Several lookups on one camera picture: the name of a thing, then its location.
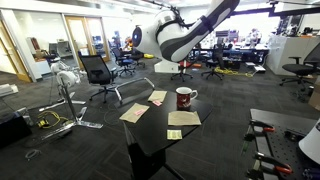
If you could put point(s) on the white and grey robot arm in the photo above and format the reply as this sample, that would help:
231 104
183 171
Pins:
170 40

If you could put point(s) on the red and white mug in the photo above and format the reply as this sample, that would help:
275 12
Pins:
184 97

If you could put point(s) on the brown paper with pink note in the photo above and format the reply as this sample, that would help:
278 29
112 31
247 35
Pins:
157 97

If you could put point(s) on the brown envelope with pink label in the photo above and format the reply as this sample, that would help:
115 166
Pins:
134 113

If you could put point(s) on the large brown paper envelope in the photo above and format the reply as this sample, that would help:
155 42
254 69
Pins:
183 118

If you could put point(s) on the black side table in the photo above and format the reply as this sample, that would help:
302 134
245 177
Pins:
147 138

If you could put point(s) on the blue office chair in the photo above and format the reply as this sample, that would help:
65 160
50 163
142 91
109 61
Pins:
124 62

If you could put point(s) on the small white paper note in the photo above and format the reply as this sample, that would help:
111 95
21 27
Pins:
174 134

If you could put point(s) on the black office chair centre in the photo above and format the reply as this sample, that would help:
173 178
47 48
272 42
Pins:
215 61

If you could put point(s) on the black mesh office chair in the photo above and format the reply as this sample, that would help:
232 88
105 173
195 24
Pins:
98 73

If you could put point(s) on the wooden door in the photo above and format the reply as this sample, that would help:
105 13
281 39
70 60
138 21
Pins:
87 36

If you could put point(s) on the silver metal floor stand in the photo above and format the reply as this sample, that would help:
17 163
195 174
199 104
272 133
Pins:
67 77

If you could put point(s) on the white cabinet counter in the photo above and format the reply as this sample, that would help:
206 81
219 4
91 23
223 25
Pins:
282 50

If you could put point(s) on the black perforated workbench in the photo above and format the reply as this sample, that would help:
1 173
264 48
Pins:
295 141

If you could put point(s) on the black office chair right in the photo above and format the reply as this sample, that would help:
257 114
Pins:
309 66

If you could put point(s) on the orange handled clamp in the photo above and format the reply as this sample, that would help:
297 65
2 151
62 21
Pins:
277 166
264 126

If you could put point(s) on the orange handled clamp lower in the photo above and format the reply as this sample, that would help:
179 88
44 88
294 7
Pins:
277 166

